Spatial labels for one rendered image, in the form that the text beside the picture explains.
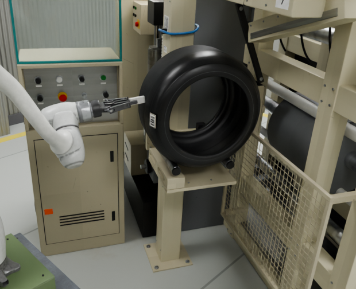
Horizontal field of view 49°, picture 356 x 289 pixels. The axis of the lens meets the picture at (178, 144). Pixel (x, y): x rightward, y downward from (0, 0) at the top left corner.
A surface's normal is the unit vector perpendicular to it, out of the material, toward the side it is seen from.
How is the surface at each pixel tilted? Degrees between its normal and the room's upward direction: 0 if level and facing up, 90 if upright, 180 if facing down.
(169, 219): 90
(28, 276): 2
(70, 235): 90
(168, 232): 90
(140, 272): 0
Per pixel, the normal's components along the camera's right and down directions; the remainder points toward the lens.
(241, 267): 0.05, -0.90
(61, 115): 0.15, -0.31
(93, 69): 0.31, 0.42
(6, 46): 0.73, 0.32
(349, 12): 0.31, 0.12
